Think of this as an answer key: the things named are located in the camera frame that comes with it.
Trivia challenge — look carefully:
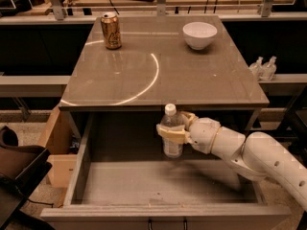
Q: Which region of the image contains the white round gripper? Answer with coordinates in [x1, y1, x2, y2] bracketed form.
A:
[156, 111, 221, 154]

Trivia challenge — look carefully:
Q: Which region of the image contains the clear plastic water bottle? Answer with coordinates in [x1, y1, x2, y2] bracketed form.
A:
[157, 103, 183, 158]

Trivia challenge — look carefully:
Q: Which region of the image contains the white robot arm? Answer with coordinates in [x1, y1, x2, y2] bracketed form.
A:
[156, 112, 307, 211]

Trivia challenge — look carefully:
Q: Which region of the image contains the grey cabinet with glossy top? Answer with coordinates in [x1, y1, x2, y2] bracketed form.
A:
[59, 14, 270, 142]

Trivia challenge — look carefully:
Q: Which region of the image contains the open grey top drawer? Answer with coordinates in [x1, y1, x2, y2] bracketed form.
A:
[41, 112, 291, 230]

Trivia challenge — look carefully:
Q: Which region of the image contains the small clear pump bottle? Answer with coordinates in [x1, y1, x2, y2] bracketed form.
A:
[248, 57, 263, 80]
[260, 57, 276, 81]

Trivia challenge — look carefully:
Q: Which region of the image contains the white ceramic bowl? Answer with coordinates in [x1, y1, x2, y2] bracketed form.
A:
[182, 22, 218, 50]

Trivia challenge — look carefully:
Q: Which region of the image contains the cardboard box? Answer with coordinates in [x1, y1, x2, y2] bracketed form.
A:
[38, 106, 77, 188]

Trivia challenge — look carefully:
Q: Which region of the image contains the gold soda can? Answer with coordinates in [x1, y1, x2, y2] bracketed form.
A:
[101, 12, 122, 50]

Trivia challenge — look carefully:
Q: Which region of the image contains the dark brown office chair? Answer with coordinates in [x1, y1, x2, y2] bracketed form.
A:
[0, 126, 55, 230]

